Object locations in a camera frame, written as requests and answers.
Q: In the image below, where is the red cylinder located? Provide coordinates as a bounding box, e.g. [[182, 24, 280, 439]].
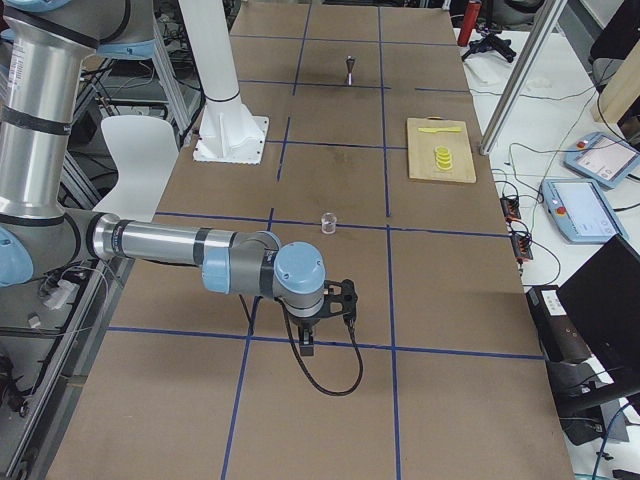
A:
[[457, 0, 482, 47]]

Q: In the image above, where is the wooden cutting board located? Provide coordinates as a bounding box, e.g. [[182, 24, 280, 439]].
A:
[[406, 118, 476, 184]]

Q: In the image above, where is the yellow plastic knife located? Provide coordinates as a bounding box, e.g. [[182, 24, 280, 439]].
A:
[[417, 126, 462, 134]]

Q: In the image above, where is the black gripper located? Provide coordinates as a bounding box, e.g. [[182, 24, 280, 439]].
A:
[[289, 314, 321, 356]]

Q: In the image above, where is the orange terminal block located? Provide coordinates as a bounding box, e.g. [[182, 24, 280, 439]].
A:
[[500, 196, 521, 221], [511, 231, 533, 264]]

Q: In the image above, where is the aluminium frame post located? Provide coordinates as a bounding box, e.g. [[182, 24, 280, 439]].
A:
[[479, 0, 567, 155]]

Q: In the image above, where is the black box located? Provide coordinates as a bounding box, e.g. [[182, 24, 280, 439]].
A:
[[526, 285, 591, 364]]

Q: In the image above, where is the steel measuring jigger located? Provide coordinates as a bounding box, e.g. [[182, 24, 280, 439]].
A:
[[345, 56, 356, 86]]

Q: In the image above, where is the near teach pendant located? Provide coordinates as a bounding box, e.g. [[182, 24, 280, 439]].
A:
[[541, 179, 629, 244]]

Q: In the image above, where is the clear glass cup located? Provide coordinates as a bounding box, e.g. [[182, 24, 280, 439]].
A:
[[321, 212, 337, 235]]

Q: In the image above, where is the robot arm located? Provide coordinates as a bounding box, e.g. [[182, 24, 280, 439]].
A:
[[1, 1, 330, 356]]

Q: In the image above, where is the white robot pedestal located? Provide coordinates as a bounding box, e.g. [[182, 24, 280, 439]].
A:
[[179, 0, 269, 165]]

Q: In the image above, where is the teach pendant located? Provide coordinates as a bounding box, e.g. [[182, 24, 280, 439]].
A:
[[563, 132, 639, 189], [541, 179, 629, 244]]

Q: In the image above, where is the far teach pendant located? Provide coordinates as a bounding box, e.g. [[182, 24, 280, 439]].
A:
[[563, 132, 639, 189]]

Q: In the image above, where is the black monitor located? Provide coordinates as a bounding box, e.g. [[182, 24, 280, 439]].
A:
[[558, 235, 639, 371]]

